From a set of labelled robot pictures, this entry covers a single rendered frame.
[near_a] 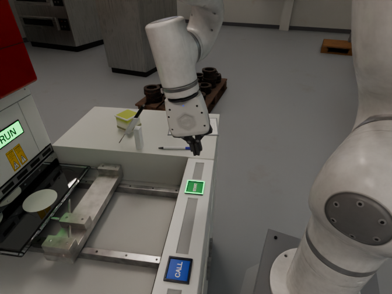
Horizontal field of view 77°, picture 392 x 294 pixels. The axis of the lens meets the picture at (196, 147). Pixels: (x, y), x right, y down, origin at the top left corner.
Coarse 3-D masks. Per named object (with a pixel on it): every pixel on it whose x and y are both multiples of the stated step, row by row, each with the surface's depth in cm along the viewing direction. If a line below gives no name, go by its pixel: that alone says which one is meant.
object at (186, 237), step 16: (192, 160) 87; (208, 160) 87; (192, 176) 80; (208, 176) 80; (208, 192) 74; (176, 208) 69; (192, 208) 69; (208, 208) 73; (176, 224) 64; (192, 224) 65; (176, 240) 60; (192, 240) 60; (176, 256) 57; (192, 256) 57; (160, 272) 54; (192, 272) 54; (160, 288) 51; (176, 288) 51; (192, 288) 51
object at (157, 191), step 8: (80, 184) 94; (88, 184) 93; (120, 184) 93; (128, 184) 93; (128, 192) 93; (136, 192) 92; (144, 192) 92; (152, 192) 91; (160, 192) 90; (168, 192) 90; (176, 192) 89
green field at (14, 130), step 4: (16, 124) 77; (8, 128) 74; (12, 128) 76; (16, 128) 77; (20, 128) 79; (4, 132) 73; (8, 132) 75; (12, 132) 76; (16, 132) 78; (20, 132) 79; (0, 136) 72; (4, 136) 73; (8, 136) 75; (12, 136) 76; (0, 140) 72; (4, 140) 73; (8, 140) 75; (0, 144) 72; (4, 144) 73
